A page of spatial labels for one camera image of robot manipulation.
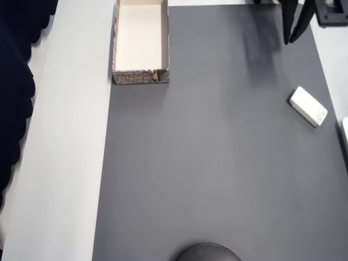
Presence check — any white rectangular block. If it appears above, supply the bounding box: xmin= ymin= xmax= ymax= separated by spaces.
xmin=288 ymin=86 xmax=329 ymax=129

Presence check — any patterned cardboard box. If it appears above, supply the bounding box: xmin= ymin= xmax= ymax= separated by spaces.
xmin=111 ymin=0 xmax=171 ymax=85

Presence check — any dark blue curtain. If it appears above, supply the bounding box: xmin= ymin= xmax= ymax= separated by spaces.
xmin=0 ymin=0 xmax=59 ymax=218

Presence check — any black round-base stand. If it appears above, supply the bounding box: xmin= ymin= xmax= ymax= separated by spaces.
xmin=173 ymin=243 xmax=243 ymax=261

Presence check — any white rounded flat device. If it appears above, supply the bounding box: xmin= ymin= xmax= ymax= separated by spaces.
xmin=341 ymin=116 xmax=348 ymax=153

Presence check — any grey desk mat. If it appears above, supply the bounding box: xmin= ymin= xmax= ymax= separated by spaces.
xmin=91 ymin=4 xmax=348 ymax=261

